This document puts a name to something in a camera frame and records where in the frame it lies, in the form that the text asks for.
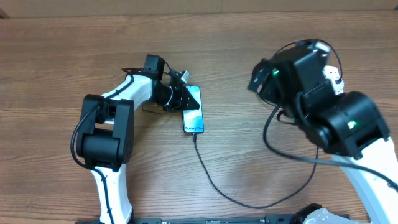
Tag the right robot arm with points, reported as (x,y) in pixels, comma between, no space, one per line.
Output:
(348,126)

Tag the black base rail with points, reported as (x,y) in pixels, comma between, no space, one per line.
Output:
(267,219)

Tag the white charger plug adapter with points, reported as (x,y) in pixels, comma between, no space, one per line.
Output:
(338,86)

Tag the white power strip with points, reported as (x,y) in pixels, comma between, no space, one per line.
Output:
(332,73)

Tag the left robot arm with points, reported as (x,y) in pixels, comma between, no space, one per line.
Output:
(103,139)

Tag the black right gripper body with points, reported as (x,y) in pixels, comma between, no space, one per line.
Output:
(265,68)

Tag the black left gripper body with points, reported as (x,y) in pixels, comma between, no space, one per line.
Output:
(175,101)

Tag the blue Galaxy smartphone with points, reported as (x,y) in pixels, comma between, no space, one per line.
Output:
(193,120)

